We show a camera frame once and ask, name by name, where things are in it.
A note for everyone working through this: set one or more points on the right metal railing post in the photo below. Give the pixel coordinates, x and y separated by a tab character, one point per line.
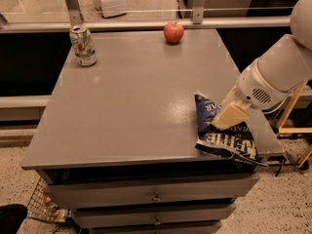
198	11

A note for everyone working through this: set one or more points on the middle grey drawer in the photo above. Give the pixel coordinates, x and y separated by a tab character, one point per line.
159	214

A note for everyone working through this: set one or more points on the red apple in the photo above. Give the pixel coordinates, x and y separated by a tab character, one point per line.
173	32

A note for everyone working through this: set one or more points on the green white 7up can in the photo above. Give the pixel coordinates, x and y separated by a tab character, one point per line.
83	45

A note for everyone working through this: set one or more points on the wire mesh basket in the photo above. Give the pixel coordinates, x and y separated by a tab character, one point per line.
42	208

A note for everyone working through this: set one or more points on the blue Kettle chip bag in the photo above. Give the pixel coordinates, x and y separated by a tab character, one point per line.
235	143

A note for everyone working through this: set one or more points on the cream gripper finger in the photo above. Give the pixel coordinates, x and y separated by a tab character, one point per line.
233	111

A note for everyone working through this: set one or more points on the left metal railing post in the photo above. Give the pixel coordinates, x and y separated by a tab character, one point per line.
75	15

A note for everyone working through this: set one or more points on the black object bottom left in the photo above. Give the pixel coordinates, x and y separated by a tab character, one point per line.
11	218

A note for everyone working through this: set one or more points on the bottom grey drawer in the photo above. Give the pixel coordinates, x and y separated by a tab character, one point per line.
197	227

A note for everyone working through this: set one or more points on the metal railing post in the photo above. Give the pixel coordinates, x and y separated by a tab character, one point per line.
198	11
75	15

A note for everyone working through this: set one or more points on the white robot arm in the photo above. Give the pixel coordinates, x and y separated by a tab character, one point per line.
269	79

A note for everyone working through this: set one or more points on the top grey drawer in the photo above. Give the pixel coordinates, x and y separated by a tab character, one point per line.
151	191

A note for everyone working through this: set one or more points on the grey drawer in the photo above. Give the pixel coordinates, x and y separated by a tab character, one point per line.
159	214
151	191
197	227

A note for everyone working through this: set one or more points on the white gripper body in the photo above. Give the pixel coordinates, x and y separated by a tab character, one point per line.
253	88

